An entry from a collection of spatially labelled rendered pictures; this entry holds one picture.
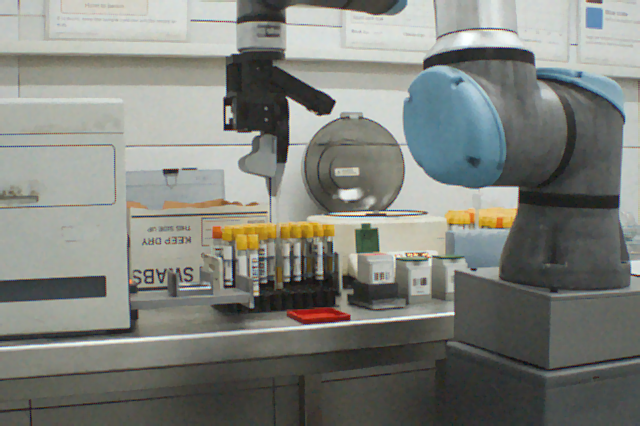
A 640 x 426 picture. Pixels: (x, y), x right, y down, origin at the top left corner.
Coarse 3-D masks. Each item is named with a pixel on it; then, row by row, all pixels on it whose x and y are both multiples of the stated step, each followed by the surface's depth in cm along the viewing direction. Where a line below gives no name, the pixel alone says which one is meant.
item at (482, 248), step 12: (456, 240) 140; (468, 240) 140; (480, 240) 141; (492, 240) 141; (504, 240) 142; (456, 252) 140; (468, 252) 140; (480, 252) 141; (492, 252) 141; (468, 264) 140; (480, 264) 141; (492, 264) 141
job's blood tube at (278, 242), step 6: (276, 240) 128; (282, 240) 128; (276, 246) 128; (282, 246) 128; (276, 252) 128; (282, 252) 129; (276, 258) 128; (282, 258) 129; (276, 264) 128; (282, 264) 129; (276, 270) 128; (282, 270) 129; (276, 276) 128; (282, 276) 129; (276, 282) 129; (282, 282) 129; (276, 288) 129; (282, 288) 129
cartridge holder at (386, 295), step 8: (360, 288) 128; (368, 288) 126; (376, 288) 126; (384, 288) 126; (392, 288) 127; (352, 296) 130; (360, 296) 128; (368, 296) 126; (376, 296) 126; (384, 296) 127; (392, 296) 127; (360, 304) 128; (368, 304) 125; (376, 304) 124; (384, 304) 125; (392, 304) 125; (400, 304) 126
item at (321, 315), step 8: (288, 312) 119; (296, 312) 120; (304, 312) 120; (312, 312) 121; (320, 312) 121; (328, 312) 122; (336, 312) 120; (344, 312) 118; (296, 320) 116; (304, 320) 114; (312, 320) 114; (320, 320) 114; (328, 320) 115; (336, 320) 115; (344, 320) 116
